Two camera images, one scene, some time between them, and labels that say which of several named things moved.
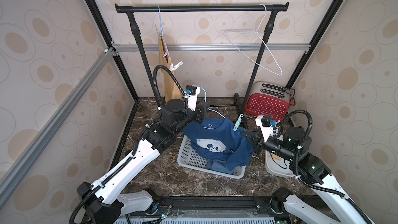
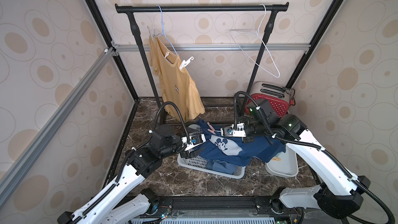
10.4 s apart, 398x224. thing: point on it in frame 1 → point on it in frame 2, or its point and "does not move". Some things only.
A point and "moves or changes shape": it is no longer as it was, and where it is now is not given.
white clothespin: [172, 68] → [184, 63]
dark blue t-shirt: [215, 137] moves or changes shape
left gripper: [200, 111] → [189, 153]
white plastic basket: [187, 157] does not move
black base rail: [210, 207] does not move
